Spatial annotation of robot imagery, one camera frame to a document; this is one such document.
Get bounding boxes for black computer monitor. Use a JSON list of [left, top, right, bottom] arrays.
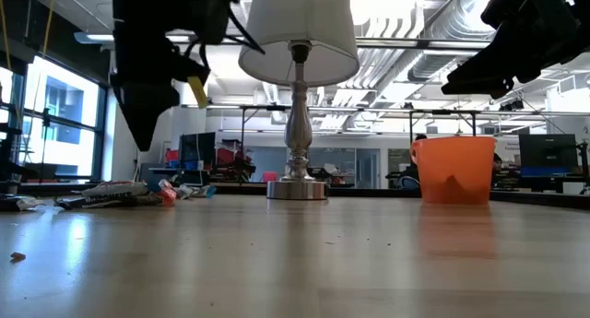
[[519, 133, 580, 168], [179, 132, 217, 165]]

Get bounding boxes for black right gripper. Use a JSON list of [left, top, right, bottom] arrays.
[[441, 0, 573, 100]]

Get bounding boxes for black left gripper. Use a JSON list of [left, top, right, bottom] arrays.
[[110, 20, 232, 152]]

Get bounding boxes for red storage bin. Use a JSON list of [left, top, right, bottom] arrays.
[[215, 147, 234, 170]]

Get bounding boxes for black ceiling spotlight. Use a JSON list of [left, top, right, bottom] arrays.
[[499, 98, 526, 112]]

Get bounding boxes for black background station frame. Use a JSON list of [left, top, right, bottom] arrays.
[[239, 104, 478, 148]]

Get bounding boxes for silver ceiling duct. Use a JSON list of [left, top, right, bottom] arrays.
[[407, 0, 497, 82]]

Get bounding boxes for dark candy wrapper white print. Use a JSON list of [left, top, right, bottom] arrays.
[[53, 194, 163, 211]]

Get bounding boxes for black light stand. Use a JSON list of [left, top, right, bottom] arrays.
[[39, 108, 53, 171]]

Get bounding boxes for orange plastic pumpkin bucket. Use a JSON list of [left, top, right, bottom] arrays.
[[409, 135, 498, 205]]

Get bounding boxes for silver table lamp white shade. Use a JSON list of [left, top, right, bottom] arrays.
[[238, 0, 360, 201]]

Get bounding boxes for large window blue frame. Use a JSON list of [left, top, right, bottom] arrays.
[[0, 54, 110, 181]]

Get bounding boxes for ceiling light strip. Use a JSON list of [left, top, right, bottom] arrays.
[[423, 40, 492, 51], [73, 30, 245, 45]]

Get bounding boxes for orange candy wrapper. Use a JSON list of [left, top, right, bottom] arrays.
[[158, 178, 179, 207]]

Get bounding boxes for yellow tag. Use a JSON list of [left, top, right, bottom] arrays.
[[186, 75, 209, 110]]

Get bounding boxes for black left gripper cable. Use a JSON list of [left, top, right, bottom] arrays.
[[183, 4, 267, 79]]

